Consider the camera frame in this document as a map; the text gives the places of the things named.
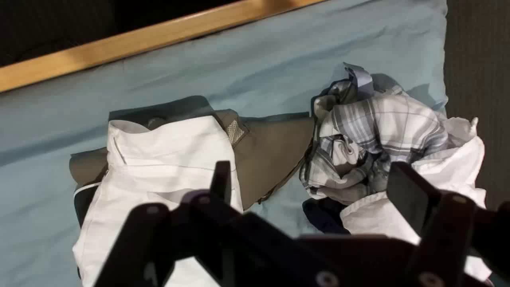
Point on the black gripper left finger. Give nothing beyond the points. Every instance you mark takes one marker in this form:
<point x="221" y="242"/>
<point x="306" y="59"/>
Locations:
<point x="220" y="183"/>

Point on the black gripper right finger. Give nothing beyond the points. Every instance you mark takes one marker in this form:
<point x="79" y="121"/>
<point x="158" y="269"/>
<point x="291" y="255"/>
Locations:
<point x="411" y="193"/>

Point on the white shirt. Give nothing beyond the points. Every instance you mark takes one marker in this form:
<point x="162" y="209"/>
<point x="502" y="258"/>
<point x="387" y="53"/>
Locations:
<point x="159" y="175"/>

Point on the plaid checked shirt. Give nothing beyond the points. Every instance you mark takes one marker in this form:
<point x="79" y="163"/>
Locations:
<point x="382" y="132"/>

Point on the olive khaki garment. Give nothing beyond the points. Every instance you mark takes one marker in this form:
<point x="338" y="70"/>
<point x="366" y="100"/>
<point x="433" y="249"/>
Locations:
<point x="271" y="153"/>

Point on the navy blue garment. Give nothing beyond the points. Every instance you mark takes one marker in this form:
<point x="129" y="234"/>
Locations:
<point x="323" y="215"/>

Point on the bed with blue sheet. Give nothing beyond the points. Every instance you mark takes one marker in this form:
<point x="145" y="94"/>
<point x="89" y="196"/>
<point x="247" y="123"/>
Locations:
<point x="255" y="57"/>

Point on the black garment with white trim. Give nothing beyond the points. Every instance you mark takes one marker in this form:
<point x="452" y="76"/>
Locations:
<point x="84" y="201"/>

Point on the wooden bed frame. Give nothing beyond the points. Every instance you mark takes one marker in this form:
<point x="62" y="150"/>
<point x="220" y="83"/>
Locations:
<point x="132" y="41"/>

